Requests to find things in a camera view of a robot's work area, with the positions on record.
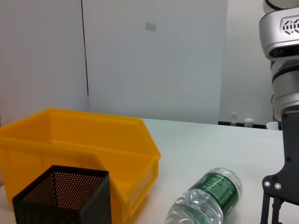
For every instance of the black mesh pen holder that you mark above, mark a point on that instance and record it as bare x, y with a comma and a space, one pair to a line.
46, 205

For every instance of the white open paper cup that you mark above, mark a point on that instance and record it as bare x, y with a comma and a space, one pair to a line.
271, 126

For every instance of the clear water bottle green label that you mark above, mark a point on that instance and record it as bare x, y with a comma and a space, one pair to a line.
210, 191

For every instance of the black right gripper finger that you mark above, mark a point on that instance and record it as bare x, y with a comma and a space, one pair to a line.
266, 210

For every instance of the white paper cup with lid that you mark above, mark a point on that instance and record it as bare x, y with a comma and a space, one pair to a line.
249, 123

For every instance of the plain clear plastic bottle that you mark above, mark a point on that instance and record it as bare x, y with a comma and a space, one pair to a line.
234, 120

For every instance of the yellow plastic bin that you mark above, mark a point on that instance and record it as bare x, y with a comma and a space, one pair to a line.
77, 137

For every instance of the dark counter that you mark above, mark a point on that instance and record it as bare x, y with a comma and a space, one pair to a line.
224, 123

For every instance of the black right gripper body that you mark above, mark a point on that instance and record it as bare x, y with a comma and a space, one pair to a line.
292, 172

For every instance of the grey wall plate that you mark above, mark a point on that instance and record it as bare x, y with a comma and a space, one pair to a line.
150, 26

